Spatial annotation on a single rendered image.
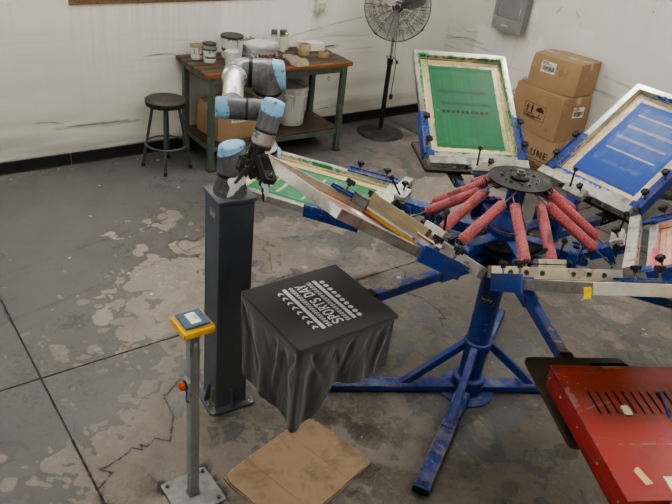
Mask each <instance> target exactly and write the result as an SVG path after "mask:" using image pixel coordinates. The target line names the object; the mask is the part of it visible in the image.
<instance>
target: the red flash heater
mask: <svg viewBox="0 0 672 504"><path fill-rule="evenodd" d="M547 377H548V380H547V383H546V387H547V389H548V391H549V393H550V395H551V397H552V398H553V400H554V402H555V404H556V406H557V408H558V410H559V411H560V413H561V415H562V417H563V419H564V421H565V423H566V424H567V426H568V428H569V430H570V432H571V434H572V436H573V438H574V439H575V441H576V443H577V445H578V447H579V449H580V451H581V452H582V454H583V456H584V458H585V460H586V462H587V464H588V465H589V467H590V469H591V471H592V473H593V475H594V477H595V478H596V480H597V482H598V484H599V486H600V488H601V490H602V492H603V493H604V495H605V497H606V499H607V501H608V503H609V504H672V420H671V419H670V418H669V416H668V414H667V412H666V409H665V407H664V405H663V402H662V400H661V398H660V396H659V394H658V391H660V392H661V394H662V397H663V399H664V401H665V404H666V406H667V408H668V410H669V413H670V415H671V417H672V367H648V366H575V365H550V368H549V371H548V374H547ZM622 405H627V406H628V407H629V408H630V410H631V411H632V413H633V415H631V416H628V415H624V413H623V412H622V410H621V408H620V406H622Z"/></svg>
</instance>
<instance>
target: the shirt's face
mask: <svg viewBox="0 0 672 504"><path fill-rule="evenodd" d="M321 278H322V279H323V280H324V281H325V282H326V283H328V284H329V285H330V286H331V287H332V288H333V289H335V290H336V291H337V292H338V293H339V294H340V295H342V296H343V297H344V298H345V299H346V300H348V301H349V302H350V303H351V304H352V305H353V306H355V307H356V308H357V309H358V310H359V311H360V312H362V313H363V314H364V315H361V316H358V317H355V318H352V319H350V320H347V321H344V322H341V323H338V324H335V325H332V326H330V327H327V328H324V329H321V330H318V331H314V330H313V329H312V328H311V327H310V326H309V325H308V324H307V323H306V322H304V321H303V320H302V319H301V318H300V317H299V316H298V315H297V314H296V313H295V312H294V311H293V310H292V309H291V308H290V307H289V306H288V305H287V304H286V303H285V302H283V301H282V300H281V299H280V298H279V297H278V296H277V295H276V294H275V292H278V291H281V290H285V289H288V288H291V287H295V286H298V285H301V284H305V283H308V282H311V281H315V280H318V279H321ZM243 293H244V295H245V296H246V297H247V298H248V299H249V300H250V301H251V302H252V303H253V304H254V305H255V306H256V307H257V308H258V309H259V310H260V311H261V312H262V313H263V314H264V315H265V316H266V317H267V318H268V319H269V320H270V321H271V322H272V323H273V324H274V325H275V326H276V327H277V328H278V329H279V330H280V331H281V332H282V333H283V334H284V335H285V336H286V337H287V338H288V339H289V340H290V341H291V342H292V343H293V344H294V345H295V346H296V347H297V348H298V349H301V350H302V349H305V348H308V347H311V346H313V345H316V344H319V343H322V342H324V341H327V340H330V339H333V338H336V337H338V336H341V335H344V334H347V333H349V332H352V331H355V330H358V329H360V328H363V327H366V326H369V325H371V324H374V323H377V322H380V321H382V320H385V319H388V318H391V317H394V316H396V315H398V314H396V313H395V312H394V311H393V310H391V309H390V308H389V307H388V306H386V305H385V304H384V303H383V302H382V301H380V300H379V299H378V298H377V297H375V296H374V295H373V294H372V293H370V292H369V291H368V290H367V289H365V288H364V287H363V286H362V285H360V284H359V283H358V282H357V281H356V280H354V279H353V278H352V277H351V276H349V275H348V274H347V273H346V272H344V271H343V270H342V269H341V268H339V267H338V266H337V265H336V264H335V265H331V266H328V267H325V268H321V269H318V270H314V271H311V272H307V273H304V274H300V275H297V276H293V277H290V278H287V279H283V280H280V281H276V282H273V283H269V284H266V285H262V286H259V287H255V288H252V289H249V290H245V291H243Z"/></svg>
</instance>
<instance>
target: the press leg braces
mask: <svg viewBox="0 0 672 504"><path fill-rule="evenodd" d="M465 345H466V343H465V341H464V338H463V339H461V340H460V341H458V342H457V343H455V344H453V345H452V346H450V347H449V348H447V349H445V350H444V351H442V352H441V353H439V354H437V355H436V356H434V357H433V358H431V359H430V360H428V361H426V362H425V363H423V364H422V365H420V366H418V367H417V368H415V369H414V370H412V371H410V372H409V373H407V374H406V375H404V376H396V381H397V384H398V385H408V386H417V382H416V379H418V378H419V377H421V376H422V375H424V374H426V373H427V372H429V371H431V370H432V369H434V368H435V367H437V366H439V365H440V364H442V363H443V362H445V361H447V360H448V359H450V358H451V357H453V356H455V355H456V354H458V353H459V352H461V351H463V350H464V349H465ZM490 351H491V352H492V353H493V354H494V355H495V356H496V357H497V358H498V359H500V360H501V361H502V362H503V363H504V364H505V365H506V366H507V367H508V368H509V369H510V370H511V371H512V372H513V373H514V374H515V375H516V376H517V377H518V378H516V380H517V382H518V384H519V386H520V387H536V385H535V383H534V381H533V379H532V378H530V377H529V376H528V375H527V374H526V373H525V372H524V371H523V370H522V369H521V368H520V367H519V366H518V365H517V364H516V363H515V362H514V361H512V360H511V359H510V358H509V357H508V356H507V355H506V354H505V353H504V352H503V351H502V350H501V349H500V348H499V347H498V346H497V345H496V344H495V343H494V342H493V341H492V345H491V348H490ZM477 352H478V349H475V348H472V347H471V348H470V351H469V354H468V358H467V361H466V364H465V367H464V370H463V373H462V376H461V379H460V382H459V385H458V388H457V391H456V394H455V396H454V399H453V402H452V405H451V408H450V410H449V412H448V411H447V412H446V414H445V417H444V419H443V421H442V423H441V425H442V426H445V427H448V428H450V429H453V430H454V429H455V426H456V424H457V421H458V419H459V417H460V416H458V415H457V413H458V410H459V408H460V405H461V402H462V399H463V396H464V393H465V390H466V387H467V384H468V381H469V378H470V375H471V372H472V369H473V366H474V363H475V360H476V356H477Z"/></svg>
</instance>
